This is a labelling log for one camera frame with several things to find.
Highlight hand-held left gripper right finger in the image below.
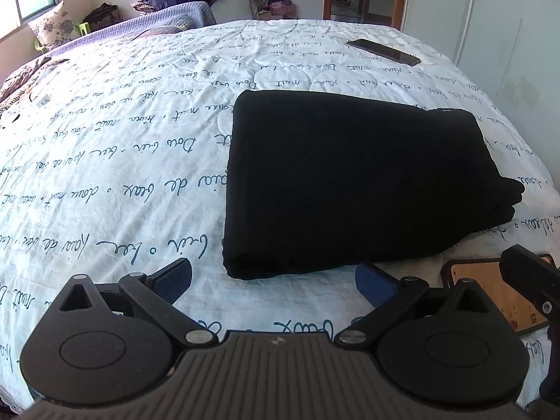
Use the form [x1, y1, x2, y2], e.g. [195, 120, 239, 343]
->
[334, 262, 498, 351]

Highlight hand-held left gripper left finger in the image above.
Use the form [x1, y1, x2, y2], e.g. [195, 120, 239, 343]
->
[55, 257, 220, 350]

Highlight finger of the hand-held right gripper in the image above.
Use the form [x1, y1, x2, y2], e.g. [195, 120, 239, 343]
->
[500, 244, 560, 316]

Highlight black pants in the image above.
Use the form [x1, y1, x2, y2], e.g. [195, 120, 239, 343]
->
[221, 90, 526, 281]

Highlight smartphone with lit screen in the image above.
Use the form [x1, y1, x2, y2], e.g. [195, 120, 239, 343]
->
[442, 254, 560, 335]

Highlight white script-printed bed quilt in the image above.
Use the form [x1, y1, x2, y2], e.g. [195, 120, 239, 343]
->
[0, 17, 560, 412]

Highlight dark smartphone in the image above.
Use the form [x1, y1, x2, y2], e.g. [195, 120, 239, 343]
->
[345, 38, 421, 67]

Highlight patterned cloth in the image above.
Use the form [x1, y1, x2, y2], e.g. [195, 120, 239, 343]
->
[0, 55, 71, 110]

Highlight lavender knitted blanket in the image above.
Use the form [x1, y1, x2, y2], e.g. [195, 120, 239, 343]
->
[44, 1, 217, 55]

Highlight green plastic chair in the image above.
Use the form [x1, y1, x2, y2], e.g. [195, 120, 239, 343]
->
[34, 20, 91, 51]

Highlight dark duffel bag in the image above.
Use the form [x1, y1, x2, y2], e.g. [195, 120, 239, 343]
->
[82, 3, 122, 32]

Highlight white wardrobe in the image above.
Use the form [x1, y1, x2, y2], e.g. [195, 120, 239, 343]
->
[402, 0, 560, 141]

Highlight grey pillow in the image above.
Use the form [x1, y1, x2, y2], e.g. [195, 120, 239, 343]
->
[210, 0, 259, 22]

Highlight floral pillow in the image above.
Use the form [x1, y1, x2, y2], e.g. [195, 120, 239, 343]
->
[27, 0, 84, 51]

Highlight purple bag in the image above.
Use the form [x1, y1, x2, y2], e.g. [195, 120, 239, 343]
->
[265, 0, 295, 17]

